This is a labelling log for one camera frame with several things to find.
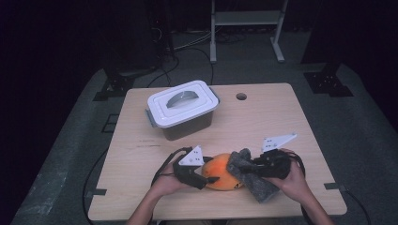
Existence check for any thin black cable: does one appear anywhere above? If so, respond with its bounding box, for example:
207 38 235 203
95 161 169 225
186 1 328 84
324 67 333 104
343 187 373 225
82 149 109 225

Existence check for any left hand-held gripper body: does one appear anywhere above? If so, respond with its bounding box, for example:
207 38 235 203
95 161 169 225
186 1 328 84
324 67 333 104
173 144 210 190

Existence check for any tangle of dark cables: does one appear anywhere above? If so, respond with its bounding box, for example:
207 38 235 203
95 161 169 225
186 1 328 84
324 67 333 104
215 30 248 45

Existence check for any person's left hand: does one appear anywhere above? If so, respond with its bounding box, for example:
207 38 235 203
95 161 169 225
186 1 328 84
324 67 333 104
151 163 190 199

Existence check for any grey cable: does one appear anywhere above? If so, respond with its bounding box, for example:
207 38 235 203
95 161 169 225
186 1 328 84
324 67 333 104
173 30 214 52

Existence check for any right hand-held gripper cable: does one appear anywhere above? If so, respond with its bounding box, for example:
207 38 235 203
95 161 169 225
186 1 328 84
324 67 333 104
289 151 307 186

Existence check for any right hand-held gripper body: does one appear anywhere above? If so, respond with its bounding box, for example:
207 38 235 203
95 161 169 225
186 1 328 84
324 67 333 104
252 132 299 181

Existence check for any storage box with white lid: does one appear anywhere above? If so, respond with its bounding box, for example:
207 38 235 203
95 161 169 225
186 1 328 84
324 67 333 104
145 80 221 142

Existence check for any left hand-held gripper cable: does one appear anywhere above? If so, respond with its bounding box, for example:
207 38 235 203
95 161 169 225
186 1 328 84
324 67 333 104
150 146 193 188

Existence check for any black stand base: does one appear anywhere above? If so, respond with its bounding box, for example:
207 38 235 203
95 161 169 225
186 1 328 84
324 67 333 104
92 64 136 102
303 62 355 98

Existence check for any white metal stand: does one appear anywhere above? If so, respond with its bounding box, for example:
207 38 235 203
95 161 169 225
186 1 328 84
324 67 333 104
209 0 289 64

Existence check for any black power cable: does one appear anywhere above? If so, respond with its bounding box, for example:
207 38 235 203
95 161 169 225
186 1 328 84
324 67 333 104
182 46 216 86
146 55 181 89

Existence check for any black table strap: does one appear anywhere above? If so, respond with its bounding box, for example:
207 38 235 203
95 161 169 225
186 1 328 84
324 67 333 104
85 187 108 199
323 182 347 192

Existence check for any grey fuzzy cloth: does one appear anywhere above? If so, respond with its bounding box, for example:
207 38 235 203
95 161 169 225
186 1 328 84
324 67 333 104
226 148 281 204

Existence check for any orange plush toy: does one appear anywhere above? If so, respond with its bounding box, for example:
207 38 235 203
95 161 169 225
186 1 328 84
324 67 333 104
201 153 245 191

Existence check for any person's right hand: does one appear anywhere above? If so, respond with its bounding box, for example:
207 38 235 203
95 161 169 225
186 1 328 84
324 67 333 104
266 149 310 204

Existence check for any hand-held gripper cable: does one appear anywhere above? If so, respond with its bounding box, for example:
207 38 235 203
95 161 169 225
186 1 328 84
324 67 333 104
289 151 307 186
150 146 193 188

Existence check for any dark equipment rack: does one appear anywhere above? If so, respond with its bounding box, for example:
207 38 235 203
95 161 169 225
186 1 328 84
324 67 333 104
102 0 176 76

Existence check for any black tape square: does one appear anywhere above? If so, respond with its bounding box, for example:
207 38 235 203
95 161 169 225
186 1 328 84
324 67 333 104
100 113 120 134

